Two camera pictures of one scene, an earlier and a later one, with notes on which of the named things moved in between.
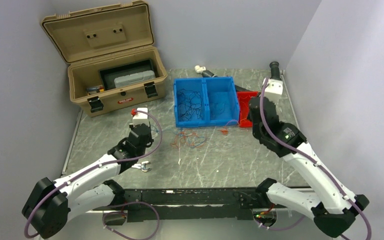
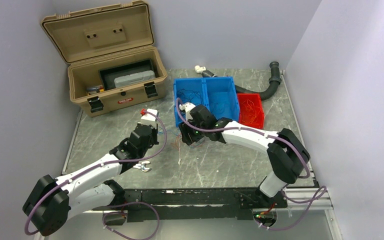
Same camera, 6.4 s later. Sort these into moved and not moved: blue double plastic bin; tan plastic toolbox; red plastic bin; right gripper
Moved: right gripper
Not moved: red plastic bin; blue double plastic bin; tan plastic toolbox
